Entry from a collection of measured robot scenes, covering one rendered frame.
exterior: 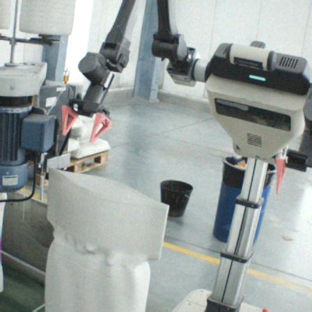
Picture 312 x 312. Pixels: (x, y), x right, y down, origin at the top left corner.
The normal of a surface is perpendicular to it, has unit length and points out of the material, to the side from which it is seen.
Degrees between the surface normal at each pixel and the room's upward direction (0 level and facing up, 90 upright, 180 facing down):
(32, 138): 90
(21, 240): 90
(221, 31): 90
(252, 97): 40
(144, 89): 90
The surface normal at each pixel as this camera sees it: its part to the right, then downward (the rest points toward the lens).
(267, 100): -0.20, -0.62
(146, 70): -0.47, 0.17
